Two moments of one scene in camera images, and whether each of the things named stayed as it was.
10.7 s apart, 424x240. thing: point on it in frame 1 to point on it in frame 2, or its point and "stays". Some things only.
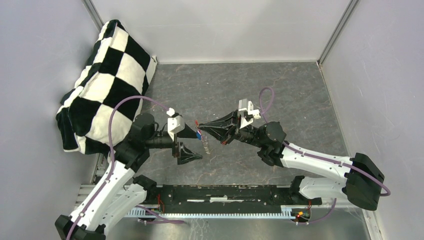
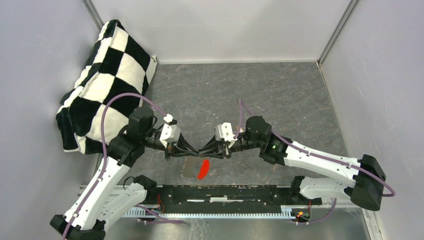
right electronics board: (301, 214) stays
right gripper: (226, 129) to (212, 144)
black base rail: (229, 199) stays
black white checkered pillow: (119, 66) stays
